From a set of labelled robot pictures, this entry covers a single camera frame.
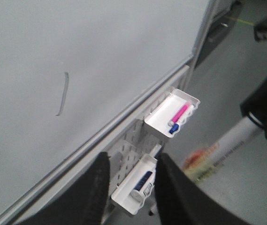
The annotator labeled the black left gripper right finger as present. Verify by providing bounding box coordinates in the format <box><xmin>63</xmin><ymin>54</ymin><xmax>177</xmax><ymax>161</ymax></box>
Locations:
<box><xmin>155</xmin><ymin>153</ymin><xmax>248</xmax><ymax>225</ymax></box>

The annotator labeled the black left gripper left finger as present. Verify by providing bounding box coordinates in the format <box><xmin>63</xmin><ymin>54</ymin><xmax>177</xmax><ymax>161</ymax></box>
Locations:
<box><xmin>19</xmin><ymin>152</ymin><xmax>110</xmax><ymax>225</ymax></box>

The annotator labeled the white black-tip whiteboard marker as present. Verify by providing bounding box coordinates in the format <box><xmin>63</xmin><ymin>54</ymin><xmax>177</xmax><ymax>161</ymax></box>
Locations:
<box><xmin>183</xmin><ymin>117</ymin><xmax>262</xmax><ymax>183</ymax></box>

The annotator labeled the large whiteboard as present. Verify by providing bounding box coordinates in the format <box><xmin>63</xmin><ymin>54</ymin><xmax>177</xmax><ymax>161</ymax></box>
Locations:
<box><xmin>0</xmin><ymin>0</ymin><xmax>216</xmax><ymax>225</ymax></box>

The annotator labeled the blue white eraser roll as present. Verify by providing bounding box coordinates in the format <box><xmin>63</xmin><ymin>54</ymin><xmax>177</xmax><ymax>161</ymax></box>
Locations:
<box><xmin>130</xmin><ymin>171</ymin><xmax>153</xmax><ymax>203</ymax></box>

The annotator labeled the lower white pegboard tray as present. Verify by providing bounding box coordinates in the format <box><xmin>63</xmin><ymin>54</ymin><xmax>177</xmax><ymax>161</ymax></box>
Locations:
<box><xmin>111</xmin><ymin>154</ymin><xmax>157</xmax><ymax>217</ymax></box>

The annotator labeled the white pegboard tray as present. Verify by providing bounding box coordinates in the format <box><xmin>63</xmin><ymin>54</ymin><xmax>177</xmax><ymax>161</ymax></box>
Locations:
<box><xmin>111</xmin><ymin>154</ymin><xmax>157</xmax><ymax>217</ymax></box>
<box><xmin>144</xmin><ymin>89</ymin><xmax>200</xmax><ymax>142</ymax></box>

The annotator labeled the white perforated pegboard panel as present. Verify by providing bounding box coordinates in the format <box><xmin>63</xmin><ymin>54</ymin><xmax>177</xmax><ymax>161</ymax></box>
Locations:
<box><xmin>100</xmin><ymin>67</ymin><xmax>190</xmax><ymax>225</ymax></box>

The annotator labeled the blue-capped marker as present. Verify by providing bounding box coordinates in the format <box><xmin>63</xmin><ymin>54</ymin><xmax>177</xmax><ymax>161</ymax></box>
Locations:
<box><xmin>169</xmin><ymin>104</ymin><xmax>195</xmax><ymax>134</ymax></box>

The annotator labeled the pink marker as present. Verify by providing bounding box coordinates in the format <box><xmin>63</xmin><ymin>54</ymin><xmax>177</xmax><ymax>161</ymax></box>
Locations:
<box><xmin>168</xmin><ymin>104</ymin><xmax>190</xmax><ymax>126</ymax></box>

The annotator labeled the upper white pegboard tray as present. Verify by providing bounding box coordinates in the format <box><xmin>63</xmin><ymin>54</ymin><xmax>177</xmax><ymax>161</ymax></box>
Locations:
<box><xmin>144</xmin><ymin>89</ymin><xmax>200</xmax><ymax>142</ymax></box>

